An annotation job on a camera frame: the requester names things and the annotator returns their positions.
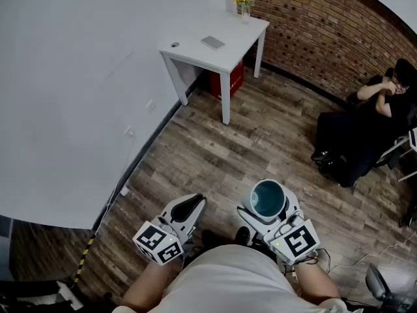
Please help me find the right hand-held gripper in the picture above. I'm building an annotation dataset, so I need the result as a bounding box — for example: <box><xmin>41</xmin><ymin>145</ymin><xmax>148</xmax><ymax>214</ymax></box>
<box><xmin>237</xmin><ymin>192</ymin><xmax>320</xmax><ymax>266</ymax></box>

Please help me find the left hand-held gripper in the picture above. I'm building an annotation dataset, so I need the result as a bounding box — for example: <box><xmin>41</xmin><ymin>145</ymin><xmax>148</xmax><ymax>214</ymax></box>
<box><xmin>132</xmin><ymin>193</ymin><xmax>207</xmax><ymax>267</ymax></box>

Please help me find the pale teal ribbed cup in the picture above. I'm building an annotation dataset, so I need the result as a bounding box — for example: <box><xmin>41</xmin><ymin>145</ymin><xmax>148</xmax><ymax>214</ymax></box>
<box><xmin>240</xmin><ymin>179</ymin><xmax>287</xmax><ymax>222</ymax></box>

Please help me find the grey square coaster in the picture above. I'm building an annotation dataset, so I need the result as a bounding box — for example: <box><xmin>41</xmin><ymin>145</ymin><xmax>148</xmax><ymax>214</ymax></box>
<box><xmin>201</xmin><ymin>35</ymin><xmax>226</xmax><ymax>51</ymax></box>

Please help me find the person's right forearm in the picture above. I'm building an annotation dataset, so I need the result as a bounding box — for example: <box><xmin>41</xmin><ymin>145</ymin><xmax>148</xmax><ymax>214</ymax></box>
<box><xmin>293</xmin><ymin>261</ymin><xmax>341</xmax><ymax>306</ymax></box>

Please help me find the person's left forearm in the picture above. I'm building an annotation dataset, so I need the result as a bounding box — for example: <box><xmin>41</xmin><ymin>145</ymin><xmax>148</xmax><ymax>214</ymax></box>
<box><xmin>122</xmin><ymin>259</ymin><xmax>183</xmax><ymax>310</ymax></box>

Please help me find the person's right shoe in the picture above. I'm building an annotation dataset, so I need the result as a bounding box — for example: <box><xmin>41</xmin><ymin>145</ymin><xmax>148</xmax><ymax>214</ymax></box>
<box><xmin>235</xmin><ymin>226</ymin><xmax>252</xmax><ymax>246</ymax></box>

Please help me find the person's shoe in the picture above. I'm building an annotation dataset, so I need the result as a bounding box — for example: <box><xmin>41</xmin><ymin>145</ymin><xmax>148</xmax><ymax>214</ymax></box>
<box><xmin>201</xmin><ymin>228</ymin><xmax>225</xmax><ymax>250</ymax></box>
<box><xmin>235</xmin><ymin>226</ymin><xmax>252</xmax><ymax>246</ymax></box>

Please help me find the person's left shoe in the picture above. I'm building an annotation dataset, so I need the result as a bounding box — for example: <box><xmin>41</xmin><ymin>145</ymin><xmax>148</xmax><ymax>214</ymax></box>
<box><xmin>201</xmin><ymin>228</ymin><xmax>225</xmax><ymax>250</ymax></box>

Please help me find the person's white shirt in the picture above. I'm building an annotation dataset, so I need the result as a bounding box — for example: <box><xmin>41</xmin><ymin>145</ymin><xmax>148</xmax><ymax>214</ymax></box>
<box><xmin>112</xmin><ymin>243</ymin><xmax>346</xmax><ymax>313</ymax></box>

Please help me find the red box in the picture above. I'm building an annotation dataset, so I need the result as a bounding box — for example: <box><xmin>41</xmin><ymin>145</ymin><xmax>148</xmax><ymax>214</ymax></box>
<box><xmin>209</xmin><ymin>59</ymin><xmax>245</xmax><ymax>99</ymax></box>

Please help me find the white chair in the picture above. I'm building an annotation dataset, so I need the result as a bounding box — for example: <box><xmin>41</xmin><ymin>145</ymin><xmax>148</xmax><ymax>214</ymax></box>
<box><xmin>377</xmin><ymin>127</ymin><xmax>417</xmax><ymax>183</ymax></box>

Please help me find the white square table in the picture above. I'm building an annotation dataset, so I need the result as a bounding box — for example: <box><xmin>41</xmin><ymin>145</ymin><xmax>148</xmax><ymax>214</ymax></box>
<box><xmin>158</xmin><ymin>10</ymin><xmax>270</xmax><ymax>126</ymax></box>

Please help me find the clear glass vase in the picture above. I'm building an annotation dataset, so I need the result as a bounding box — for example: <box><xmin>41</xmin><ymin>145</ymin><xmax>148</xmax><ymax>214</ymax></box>
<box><xmin>240</xmin><ymin>3</ymin><xmax>252</xmax><ymax>25</ymax></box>

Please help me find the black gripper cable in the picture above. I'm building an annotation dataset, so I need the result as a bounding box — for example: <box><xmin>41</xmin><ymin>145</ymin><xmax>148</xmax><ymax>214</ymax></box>
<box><xmin>304</xmin><ymin>246</ymin><xmax>334</xmax><ymax>275</ymax></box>

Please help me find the thin white floor cable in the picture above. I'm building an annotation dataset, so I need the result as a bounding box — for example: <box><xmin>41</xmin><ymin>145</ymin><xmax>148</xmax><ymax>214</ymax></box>
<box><xmin>328</xmin><ymin>231</ymin><xmax>417</xmax><ymax>275</ymax></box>

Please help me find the yellow black striped cable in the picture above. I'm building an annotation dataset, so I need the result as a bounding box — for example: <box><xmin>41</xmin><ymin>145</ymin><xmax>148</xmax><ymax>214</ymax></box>
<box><xmin>74</xmin><ymin>231</ymin><xmax>97</xmax><ymax>284</ymax></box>

